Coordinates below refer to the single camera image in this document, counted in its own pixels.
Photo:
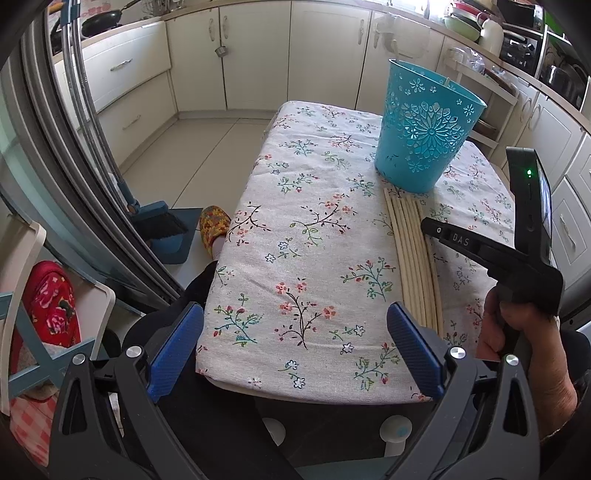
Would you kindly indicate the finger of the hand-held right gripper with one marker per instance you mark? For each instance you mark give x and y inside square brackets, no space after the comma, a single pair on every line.
[461,242]

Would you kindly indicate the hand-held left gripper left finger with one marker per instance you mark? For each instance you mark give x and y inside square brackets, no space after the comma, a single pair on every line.
[178,350]

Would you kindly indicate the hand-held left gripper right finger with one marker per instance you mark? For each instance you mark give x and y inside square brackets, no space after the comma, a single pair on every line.
[413,350]

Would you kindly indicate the bundle of wooden chopsticks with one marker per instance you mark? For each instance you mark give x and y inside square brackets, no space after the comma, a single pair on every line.
[411,258]

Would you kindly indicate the teal perforated plastic basket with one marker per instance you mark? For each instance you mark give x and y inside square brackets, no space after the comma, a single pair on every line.
[415,152]

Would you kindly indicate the person's right forearm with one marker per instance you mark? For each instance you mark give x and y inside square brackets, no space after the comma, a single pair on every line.
[551,397]

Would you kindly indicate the person's right hand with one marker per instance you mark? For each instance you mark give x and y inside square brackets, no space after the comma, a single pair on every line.
[491,327]

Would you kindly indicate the person's dark trouser leg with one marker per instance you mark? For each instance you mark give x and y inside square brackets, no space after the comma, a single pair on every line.
[198,288]

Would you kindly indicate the white plastic chair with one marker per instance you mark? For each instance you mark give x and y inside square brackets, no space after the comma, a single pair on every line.
[99,300]

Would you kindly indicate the blue hand brush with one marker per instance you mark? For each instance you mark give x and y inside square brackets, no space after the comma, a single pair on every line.
[161,226]

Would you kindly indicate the colourful patterned slipper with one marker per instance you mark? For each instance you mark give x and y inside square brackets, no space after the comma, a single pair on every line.
[214,221]

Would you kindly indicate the cream kitchen cabinet row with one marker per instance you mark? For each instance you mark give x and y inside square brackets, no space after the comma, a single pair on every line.
[295,50]
[561,138]

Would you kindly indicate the red floral bag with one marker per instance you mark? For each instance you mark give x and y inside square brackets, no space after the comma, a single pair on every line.
[48,300]

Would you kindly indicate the white shelf rack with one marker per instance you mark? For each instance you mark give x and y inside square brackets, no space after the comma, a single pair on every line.
[496,99]

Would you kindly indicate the red checked cloth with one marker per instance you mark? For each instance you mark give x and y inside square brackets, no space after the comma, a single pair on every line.
[30,424]

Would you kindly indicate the floral tablecloth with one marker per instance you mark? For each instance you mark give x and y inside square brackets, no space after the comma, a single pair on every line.
[300,194]

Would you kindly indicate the black toaster oven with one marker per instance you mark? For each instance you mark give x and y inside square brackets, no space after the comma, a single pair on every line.
[521,50]

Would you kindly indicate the white jug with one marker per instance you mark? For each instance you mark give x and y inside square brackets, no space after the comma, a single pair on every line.
[491,37]

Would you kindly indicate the stack of bowls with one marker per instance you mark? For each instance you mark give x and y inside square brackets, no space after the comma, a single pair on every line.
[461,23]

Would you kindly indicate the white hanging plastic bin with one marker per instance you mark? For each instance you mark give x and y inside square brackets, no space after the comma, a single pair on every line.
[388,34]

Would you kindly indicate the grey refrigerator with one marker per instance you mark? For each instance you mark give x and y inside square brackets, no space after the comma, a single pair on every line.
[55,161]

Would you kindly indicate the cream drawer cabinet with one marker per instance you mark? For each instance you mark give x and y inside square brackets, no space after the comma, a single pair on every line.
[120,78]

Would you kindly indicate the small hanging metal cup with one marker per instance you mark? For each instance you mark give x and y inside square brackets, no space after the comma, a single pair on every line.
[222,51]

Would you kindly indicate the black frying pan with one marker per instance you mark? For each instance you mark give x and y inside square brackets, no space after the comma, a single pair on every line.
[101,21]

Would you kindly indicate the black wok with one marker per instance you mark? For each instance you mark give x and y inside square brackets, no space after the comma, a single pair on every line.
[57,33]

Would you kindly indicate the metal dish rack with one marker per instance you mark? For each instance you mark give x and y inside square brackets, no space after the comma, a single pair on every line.
[157,5]

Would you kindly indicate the teal wooden frame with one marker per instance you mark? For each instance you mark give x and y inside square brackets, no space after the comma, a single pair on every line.
[32,369]

